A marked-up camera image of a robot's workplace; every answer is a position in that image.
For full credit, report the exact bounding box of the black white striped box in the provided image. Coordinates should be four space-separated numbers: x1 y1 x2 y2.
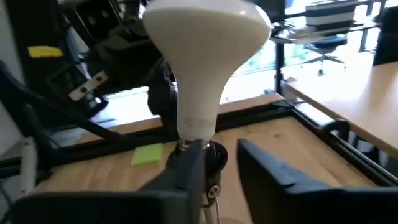
305 0 359 27

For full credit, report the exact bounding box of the blue office chair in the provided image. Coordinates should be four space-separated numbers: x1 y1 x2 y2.
301 34 348 77

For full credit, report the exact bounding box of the white lampshade piece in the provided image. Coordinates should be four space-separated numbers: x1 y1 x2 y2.
142 0 272 147

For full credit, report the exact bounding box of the light wooden desk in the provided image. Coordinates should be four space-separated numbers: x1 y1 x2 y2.
282 60 398 159

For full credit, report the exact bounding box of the white lamp cord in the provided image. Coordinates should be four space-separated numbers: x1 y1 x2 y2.
201 192 218 224

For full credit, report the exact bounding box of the white tube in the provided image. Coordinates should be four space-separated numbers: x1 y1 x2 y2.
20 136 38 194

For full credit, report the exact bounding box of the black aluminium table frame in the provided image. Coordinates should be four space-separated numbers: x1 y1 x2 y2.
0 99 398 187

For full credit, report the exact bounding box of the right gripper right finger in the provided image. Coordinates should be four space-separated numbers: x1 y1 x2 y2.
237 138 398 224

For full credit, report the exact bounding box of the green sticky note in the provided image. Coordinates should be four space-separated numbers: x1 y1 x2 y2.
130 142 164 166

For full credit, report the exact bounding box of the black rounded chair back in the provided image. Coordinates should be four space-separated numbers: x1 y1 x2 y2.
373 6 398 66

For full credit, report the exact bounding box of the yellow tape label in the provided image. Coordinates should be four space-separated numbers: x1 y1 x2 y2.
27 45 65 58

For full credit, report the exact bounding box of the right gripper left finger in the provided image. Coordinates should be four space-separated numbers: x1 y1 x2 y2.
8 138 206 224

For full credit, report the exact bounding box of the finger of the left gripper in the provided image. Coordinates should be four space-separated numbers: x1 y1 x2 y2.
148 62 180 138

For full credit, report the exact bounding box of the lamp stand with wooden base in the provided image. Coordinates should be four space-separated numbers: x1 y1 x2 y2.
166 138 229 224

